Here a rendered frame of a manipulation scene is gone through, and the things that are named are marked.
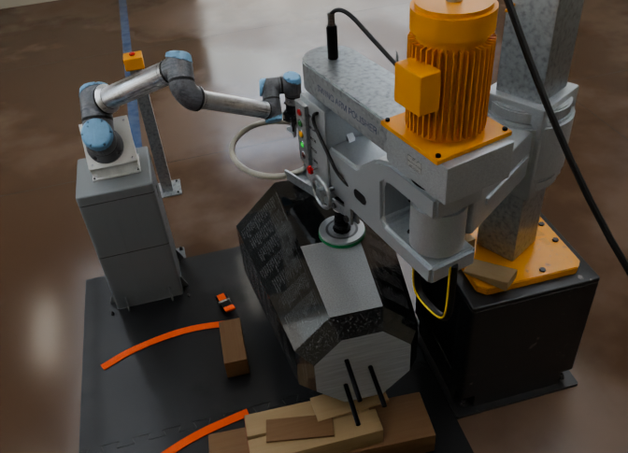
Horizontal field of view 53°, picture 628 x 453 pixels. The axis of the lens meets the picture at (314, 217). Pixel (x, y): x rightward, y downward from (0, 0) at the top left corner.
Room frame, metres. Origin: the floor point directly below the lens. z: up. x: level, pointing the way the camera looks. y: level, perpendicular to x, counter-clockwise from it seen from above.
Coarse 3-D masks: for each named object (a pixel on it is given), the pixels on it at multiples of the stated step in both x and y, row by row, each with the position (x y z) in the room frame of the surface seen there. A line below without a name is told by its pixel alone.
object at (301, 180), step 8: (288, 176) 2.55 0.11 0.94; (296, 176) 2.49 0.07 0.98; (304, 176) 2.56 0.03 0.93; (296, 184) 2.47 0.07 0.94; (304, 184) 2.40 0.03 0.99; (312, 192) 2.33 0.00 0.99; (336, 200) 2.14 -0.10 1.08; (336, 208) 2.13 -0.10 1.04; (344, 208) 2.07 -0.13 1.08; (344, 216) 2.00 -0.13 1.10
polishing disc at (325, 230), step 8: (328, 224) 2.26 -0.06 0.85; (360, 224) 2.24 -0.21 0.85; (320, 232) 2.21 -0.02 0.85; (328, 232) 2.20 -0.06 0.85; (352, 232) 2.19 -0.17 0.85; (360, 232) 2.18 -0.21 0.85; (328, 240) 2.14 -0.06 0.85; (336, 240) 2.14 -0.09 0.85; (344, 240) 2.14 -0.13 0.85; (352, 240) 2.13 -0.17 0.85
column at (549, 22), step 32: (512, 0) 2.10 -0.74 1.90; (544, 0) 2.01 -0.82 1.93; (576, 0) 2.05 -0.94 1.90; (512, 32) 2.09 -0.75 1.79; (544, 32) 2.00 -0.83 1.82; (576, 32) 2.09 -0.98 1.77; (512, 64) 2.07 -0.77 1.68; (544, 64) 1.98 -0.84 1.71; (544, 192) 2.09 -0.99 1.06; (480, 224) 2.11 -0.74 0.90; (512, 224) 2.00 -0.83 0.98; (512, 256) 1.98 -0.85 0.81
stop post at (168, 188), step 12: (132, 60) 3.81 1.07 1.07; (132, 72) 3.83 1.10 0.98; (144, 96) 3.84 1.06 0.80; (144, 108) 3.83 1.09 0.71; (144, 120) 3.83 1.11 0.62; (156, 132) 3.84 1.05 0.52; (156, 144) 3.83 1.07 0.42; (156, 156) 3.83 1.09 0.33; (156, 168) 3.83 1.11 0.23; (168, 180) 3.84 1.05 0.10; (168, 192) 3.81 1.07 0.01; (180, 192) 3.80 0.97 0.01
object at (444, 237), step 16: (416, 208) 1.59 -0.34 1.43; (464, 208) 1.57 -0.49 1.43; (416, 224) 1.59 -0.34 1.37; (432, 224) 1.54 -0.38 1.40; (448, 224) 1.54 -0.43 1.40; (464, 224) 1.58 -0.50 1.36; (416, 240) 1.58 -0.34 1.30; (432, 240) 1.54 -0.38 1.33; (448, 240) 1.54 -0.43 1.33; (432, 256) 1.54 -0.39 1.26; (448, 256) 1.54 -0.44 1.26
